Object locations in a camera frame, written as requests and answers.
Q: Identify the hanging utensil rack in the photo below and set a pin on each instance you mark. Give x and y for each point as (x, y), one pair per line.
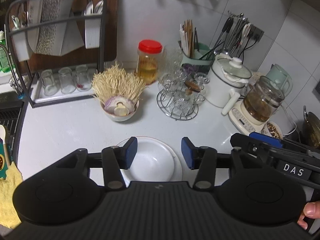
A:
(235, 32)

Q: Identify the black dish rack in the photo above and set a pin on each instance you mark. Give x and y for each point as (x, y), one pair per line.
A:
(25, 37)

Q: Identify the mint green kettle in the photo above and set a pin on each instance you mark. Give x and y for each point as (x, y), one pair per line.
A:
(281, 78)

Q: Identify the green sunflower mat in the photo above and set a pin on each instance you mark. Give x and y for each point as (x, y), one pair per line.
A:
(4, 155)

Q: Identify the drinking glass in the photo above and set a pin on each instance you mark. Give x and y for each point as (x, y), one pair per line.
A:
(48, 82)
(83, 82)
(67, 85)

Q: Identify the white silicone spoon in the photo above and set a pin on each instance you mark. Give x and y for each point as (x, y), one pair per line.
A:
(3, 134)

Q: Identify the drinking glass right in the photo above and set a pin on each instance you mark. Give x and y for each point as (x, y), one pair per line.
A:
(83, 82)

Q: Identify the chrome small faucet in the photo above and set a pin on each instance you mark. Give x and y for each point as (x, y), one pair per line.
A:
(15, 85)

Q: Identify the dark wok on stove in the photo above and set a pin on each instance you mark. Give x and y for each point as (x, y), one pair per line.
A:
(311, 128)

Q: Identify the white floral plate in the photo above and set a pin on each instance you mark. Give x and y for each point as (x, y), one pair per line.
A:
(178, 164)

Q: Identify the drinking glass middle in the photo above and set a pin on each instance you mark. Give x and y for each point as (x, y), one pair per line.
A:
(67, 85)

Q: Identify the bowl with onion and mushrooms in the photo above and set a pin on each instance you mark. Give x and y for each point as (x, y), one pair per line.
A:
(119, 108)

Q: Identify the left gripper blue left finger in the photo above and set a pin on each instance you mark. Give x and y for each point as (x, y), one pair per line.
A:
(128, 153)

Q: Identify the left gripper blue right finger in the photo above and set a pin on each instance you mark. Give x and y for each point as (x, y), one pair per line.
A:
(190, 153)

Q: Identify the speckled ceramic bowl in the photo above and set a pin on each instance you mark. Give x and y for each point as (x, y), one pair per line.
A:
(271, 129)

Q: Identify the green dish soap bottle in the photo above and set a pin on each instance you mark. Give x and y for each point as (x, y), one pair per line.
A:
(3, 57)

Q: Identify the white electric cooking pot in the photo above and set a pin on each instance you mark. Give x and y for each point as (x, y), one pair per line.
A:
(228, 76)

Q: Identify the drinking glass left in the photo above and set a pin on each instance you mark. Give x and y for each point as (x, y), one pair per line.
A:
(48, 82)

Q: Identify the wooden cutting board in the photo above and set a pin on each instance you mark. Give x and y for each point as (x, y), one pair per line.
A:
(107, 50)

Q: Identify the wire glass cup rack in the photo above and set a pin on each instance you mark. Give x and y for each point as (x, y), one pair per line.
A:
(180, 95)

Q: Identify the glass health kettle with base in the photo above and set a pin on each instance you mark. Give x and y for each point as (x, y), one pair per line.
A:
(252, 113)

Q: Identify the person's right hand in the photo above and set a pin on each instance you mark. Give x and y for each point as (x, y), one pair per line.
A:
(311, 210)

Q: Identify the white ceramic bowl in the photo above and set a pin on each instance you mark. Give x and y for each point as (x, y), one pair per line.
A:
(150, 159)

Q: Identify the yellow dish cloth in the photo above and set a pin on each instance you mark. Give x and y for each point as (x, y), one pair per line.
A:
(8, 215)

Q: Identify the red lid glass jar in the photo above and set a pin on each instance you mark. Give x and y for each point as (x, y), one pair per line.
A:
(149, 59)

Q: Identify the green chopstick holder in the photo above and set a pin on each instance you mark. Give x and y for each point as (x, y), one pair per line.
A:
(201, 61)

